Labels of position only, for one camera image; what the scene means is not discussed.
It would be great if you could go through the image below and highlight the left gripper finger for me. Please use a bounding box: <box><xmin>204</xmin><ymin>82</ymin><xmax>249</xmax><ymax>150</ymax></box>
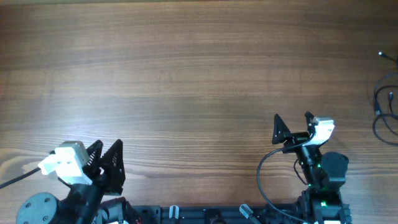
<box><xmin>83</xmin><ymin>140</ymin><xmax>103</xmax><ymax>174</ymax></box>
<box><xmin>100</xmin><ymin>139</ymin><xmax>124</xmax><ymax>174</ymax></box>

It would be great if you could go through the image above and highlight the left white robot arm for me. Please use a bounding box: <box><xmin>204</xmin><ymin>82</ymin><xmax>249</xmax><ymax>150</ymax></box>
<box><xmin>16</xmin><ymin>139</ymin><xmax>142</xmax><ymax>224</ymax></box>

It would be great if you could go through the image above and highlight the black aluminium base frame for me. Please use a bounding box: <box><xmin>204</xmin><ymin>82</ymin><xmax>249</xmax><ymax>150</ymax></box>
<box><xmin>130</xmin><ymin>203</ymin><xmax>352</xmax><ymax>224</ymax></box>

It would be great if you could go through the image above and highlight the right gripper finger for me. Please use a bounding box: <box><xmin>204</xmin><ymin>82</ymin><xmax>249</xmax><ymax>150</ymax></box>
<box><xmin>272</xmin><ymin>114</ymin><xmax>291</xmax><ymax>144</ymax></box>
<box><xmin>305</xmin><ymin>111</ymin><xmax>317</xmax><ymax>134</ymax></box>

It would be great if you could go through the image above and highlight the thick black usb cable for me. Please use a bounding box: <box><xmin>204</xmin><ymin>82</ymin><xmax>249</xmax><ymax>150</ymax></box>
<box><xmin>372</xmin><ymin>72</ymin><xmax>398</xmax><ymax>147</ymax></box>

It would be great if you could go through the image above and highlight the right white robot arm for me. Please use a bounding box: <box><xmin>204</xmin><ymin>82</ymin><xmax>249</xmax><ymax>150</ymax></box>
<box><xmin>272</xmin><ymin>112</ymin><xmax>352</xmax><ymax>223</ymax></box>

